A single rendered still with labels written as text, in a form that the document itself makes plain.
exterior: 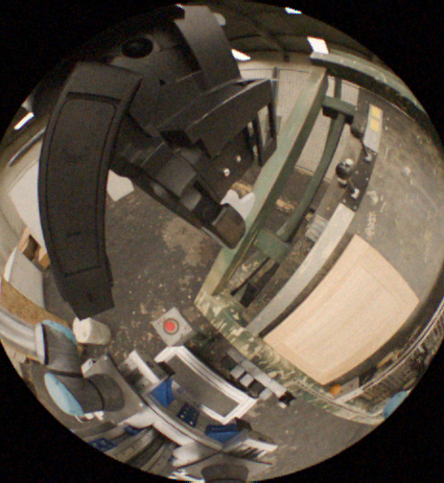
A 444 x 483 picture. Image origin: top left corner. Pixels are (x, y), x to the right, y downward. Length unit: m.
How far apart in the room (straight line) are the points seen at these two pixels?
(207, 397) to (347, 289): 1.22
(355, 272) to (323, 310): 0.15
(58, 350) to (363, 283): 0.81
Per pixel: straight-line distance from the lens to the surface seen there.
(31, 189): 2.28
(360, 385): 0.76
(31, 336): 0.47
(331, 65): 0.79
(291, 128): 0.52
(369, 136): 0.55
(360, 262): 0.47
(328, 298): 0.48
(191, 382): 1.35
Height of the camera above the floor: 1.49
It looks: 50 degrees down
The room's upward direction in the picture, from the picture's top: straight up
